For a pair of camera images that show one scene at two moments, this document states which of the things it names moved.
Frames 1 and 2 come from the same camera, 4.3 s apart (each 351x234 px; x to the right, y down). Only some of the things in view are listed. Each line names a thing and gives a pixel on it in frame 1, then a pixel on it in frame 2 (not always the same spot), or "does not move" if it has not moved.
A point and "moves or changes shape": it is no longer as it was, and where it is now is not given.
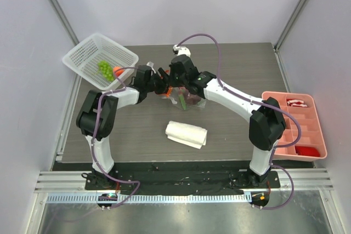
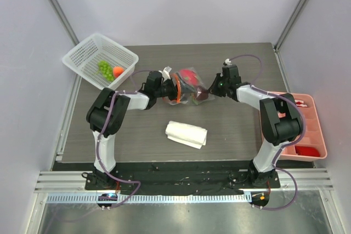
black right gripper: x=175 y=79 to x=215 y=85
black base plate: x=187 y=179 does not move
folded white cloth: x=188 y=135 does not move
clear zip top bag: x=184 y=98 moves or changes shape
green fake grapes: x=106 y=70 does not move
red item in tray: x=309 y=151 does not move
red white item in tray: x=291 y=102 does not move
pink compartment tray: x=311 y=145 does not move
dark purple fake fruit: x=191 y=99 moves or changes shape
